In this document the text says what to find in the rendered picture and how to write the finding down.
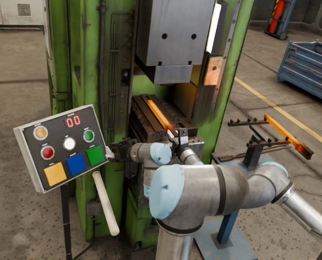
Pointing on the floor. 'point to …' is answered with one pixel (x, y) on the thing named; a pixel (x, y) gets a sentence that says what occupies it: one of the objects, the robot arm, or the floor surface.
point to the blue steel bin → (309, 68)
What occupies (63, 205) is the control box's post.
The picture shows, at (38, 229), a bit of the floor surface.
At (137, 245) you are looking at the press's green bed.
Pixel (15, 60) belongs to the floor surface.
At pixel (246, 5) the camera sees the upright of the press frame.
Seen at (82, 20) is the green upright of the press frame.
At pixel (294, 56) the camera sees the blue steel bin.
